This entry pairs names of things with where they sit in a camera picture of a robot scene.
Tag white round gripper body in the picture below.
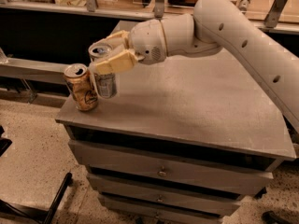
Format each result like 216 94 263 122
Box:
129 20 166 65

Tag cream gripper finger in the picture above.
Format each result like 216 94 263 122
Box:
88 49 145 99
90 30 129 50

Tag silver redbull can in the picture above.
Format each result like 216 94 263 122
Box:
88 43 117 99

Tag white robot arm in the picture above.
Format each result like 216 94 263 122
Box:
90 0 299 129

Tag orange soda can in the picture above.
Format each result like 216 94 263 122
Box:
64 63 98 111

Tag grey drawer cabinet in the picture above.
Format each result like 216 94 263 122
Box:
57 51 295 219

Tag top grey drawer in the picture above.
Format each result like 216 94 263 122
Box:
69 140 273 195

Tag grey drawer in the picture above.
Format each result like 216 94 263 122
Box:
69 140 273 195
87 174 240 216
98 195 222 224

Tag middle grey drawer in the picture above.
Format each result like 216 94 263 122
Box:
87 174 240 216

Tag bottom grey drawer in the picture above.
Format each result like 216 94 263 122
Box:
98 195 222 224

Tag black chair leg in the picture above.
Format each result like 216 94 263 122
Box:
0 172 74 224

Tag black object bottom right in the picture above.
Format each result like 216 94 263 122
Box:
262 211 291 224

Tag grey metal shelf rail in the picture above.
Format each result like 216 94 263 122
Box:
0 58 67 84

